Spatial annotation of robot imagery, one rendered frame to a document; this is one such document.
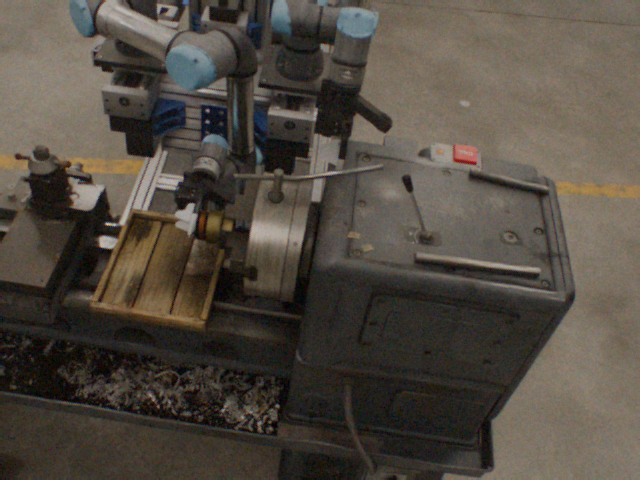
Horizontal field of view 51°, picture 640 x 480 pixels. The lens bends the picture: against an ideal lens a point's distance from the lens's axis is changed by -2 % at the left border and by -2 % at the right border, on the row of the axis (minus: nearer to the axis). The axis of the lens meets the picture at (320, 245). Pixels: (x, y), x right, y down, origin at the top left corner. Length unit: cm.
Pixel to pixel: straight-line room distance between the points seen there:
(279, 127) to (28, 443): 144
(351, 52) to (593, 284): 230
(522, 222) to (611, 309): 180
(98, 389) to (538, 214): 131
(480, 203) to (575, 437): 148
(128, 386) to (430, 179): 103
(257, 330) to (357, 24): 83
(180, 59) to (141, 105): 42
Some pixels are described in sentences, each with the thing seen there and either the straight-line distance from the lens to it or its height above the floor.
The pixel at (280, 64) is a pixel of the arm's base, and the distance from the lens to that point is 211.
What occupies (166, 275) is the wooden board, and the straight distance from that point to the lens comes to 189.
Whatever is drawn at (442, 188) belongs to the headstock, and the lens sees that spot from 169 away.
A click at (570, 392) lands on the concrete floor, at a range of 305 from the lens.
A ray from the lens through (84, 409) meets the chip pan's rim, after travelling 206.
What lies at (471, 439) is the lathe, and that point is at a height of 57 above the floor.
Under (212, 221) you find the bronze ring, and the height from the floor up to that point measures 112.
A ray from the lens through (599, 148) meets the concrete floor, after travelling 433.
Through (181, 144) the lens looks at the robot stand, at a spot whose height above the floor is 84.
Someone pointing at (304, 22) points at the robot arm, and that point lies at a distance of 154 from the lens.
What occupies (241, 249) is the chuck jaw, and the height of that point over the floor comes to 111.
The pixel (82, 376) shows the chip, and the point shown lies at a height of 55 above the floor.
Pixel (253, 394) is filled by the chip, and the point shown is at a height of 55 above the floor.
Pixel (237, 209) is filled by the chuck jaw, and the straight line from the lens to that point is 170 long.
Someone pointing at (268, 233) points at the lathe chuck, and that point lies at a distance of 156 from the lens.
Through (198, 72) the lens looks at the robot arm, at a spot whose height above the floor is 139.
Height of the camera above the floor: 235
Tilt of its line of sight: 48 degrees down
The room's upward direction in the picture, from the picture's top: 10 degrees clockwise
